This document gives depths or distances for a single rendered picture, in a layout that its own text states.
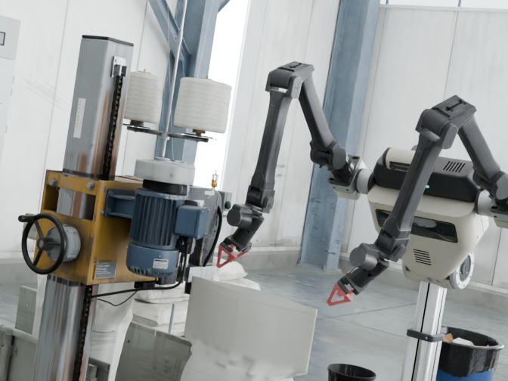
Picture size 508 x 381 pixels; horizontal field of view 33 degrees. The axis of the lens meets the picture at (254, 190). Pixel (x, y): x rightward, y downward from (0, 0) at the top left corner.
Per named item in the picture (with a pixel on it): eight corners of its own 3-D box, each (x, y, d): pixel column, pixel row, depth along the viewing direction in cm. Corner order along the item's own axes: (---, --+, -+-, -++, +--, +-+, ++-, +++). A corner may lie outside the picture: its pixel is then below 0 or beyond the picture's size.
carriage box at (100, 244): (159, 281, 282) (174, 186, 281) (85, 286, 255) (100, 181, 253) (105, 265, 296) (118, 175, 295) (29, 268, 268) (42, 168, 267)
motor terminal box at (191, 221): (205, 244, 261) (210, 207, 261) (197, 248, 251) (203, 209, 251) (178, 240, 262) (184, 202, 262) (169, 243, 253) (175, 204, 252)
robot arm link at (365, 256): (408, 248, 247) (389, 232, 253) (386, 239, 239) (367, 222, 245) (385, 282, 250) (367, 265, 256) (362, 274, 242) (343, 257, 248)
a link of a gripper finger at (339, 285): (317, 297, 252) (341, 278, 249) (326, 290, 259) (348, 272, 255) (332, 315, 252) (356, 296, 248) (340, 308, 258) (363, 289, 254)
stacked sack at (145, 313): (216, 322, 604) (219, 301, 604) (157, 332, 549) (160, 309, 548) (168, 308, 627) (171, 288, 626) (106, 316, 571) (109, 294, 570)
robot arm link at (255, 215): (269, 218, 275) (258, 208, 279) (255, 216, 270) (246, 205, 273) (258, 235, 277) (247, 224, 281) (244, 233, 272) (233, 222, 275)
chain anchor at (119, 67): (128, 79, 261) (131, 59, 261) (116, 77, 257) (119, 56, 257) (121, 78, 263) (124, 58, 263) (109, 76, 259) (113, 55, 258)
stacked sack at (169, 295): (193, 305, 590) (196, 285, 589) (148, 308, 557) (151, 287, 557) (129, 284, 632) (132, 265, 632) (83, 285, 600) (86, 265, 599)
